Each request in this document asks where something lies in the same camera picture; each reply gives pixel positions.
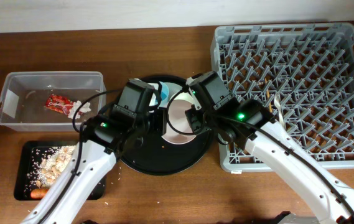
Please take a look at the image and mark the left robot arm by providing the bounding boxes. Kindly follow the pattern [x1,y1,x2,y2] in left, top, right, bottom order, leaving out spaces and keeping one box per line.
[23,106,166,223]

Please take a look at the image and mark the black rectangular tray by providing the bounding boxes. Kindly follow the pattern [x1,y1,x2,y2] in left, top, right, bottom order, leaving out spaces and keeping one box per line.
[13,139,106,202]

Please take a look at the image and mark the white plastic fork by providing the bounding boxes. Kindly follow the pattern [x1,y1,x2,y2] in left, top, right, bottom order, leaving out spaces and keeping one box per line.
[274,92,286,129]

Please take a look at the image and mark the red snack wrapper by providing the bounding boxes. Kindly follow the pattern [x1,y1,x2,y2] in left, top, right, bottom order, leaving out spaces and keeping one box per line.
[45,94,74,115]

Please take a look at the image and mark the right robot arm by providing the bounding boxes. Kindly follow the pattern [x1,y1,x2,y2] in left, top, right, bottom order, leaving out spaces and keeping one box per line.
[185,100,354,223]

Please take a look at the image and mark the wooden chopstick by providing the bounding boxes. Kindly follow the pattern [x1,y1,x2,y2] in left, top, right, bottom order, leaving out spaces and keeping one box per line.
[264,78,272,113]

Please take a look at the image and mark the pink bowl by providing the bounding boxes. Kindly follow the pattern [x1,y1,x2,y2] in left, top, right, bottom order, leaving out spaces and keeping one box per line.
[162,99,195,145]

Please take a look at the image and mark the orange carrot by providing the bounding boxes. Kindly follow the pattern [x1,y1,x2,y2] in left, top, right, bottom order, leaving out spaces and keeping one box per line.
[30,188,49,200]

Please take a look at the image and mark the grey dishwasher rack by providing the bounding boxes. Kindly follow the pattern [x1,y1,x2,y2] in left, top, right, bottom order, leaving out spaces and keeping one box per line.
[210,23,354,169]

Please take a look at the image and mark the light grey plate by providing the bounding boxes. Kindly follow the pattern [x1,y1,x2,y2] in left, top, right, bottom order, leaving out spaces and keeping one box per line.
[150,82,194,104]

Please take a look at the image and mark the rice and peanut scraps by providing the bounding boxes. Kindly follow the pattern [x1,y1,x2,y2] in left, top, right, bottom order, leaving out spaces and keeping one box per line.
[25,146,77,192]

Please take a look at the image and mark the clear plastic bin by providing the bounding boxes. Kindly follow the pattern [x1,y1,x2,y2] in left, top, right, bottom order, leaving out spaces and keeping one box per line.
[0,71,106,132]

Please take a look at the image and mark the blue cup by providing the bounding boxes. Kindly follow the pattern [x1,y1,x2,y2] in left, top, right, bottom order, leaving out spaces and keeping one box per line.
[155,82,170,108]

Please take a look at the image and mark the round black serving tray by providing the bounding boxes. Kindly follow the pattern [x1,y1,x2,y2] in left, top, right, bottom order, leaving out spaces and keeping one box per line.
[121,75,213,175]

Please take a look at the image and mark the white tissue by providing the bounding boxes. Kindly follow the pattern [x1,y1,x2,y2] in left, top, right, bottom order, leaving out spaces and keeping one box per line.
[68,101,91,119]

